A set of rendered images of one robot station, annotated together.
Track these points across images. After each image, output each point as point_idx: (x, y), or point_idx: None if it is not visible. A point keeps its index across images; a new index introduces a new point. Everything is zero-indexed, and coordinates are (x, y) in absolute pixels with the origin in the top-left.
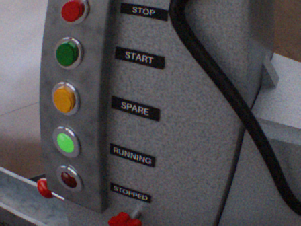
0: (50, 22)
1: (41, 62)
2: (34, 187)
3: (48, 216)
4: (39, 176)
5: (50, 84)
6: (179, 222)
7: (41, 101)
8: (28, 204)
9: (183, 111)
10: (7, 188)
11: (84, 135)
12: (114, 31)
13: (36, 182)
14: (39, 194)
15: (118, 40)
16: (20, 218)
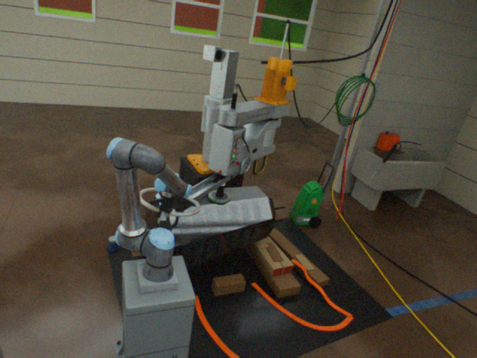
0: (233, 142)
1: (232, 148)
2: (199, 184)
3: (205, 187)
4: None
5: (232, 150)
6: (238, 160)
7: (231, 153)
8: (199, 189)
9: (240, 146)
10: (191, 192)
11: (235, 154)
12: None
13: None
14: (200, 185)
15: None
16: (210, 188)
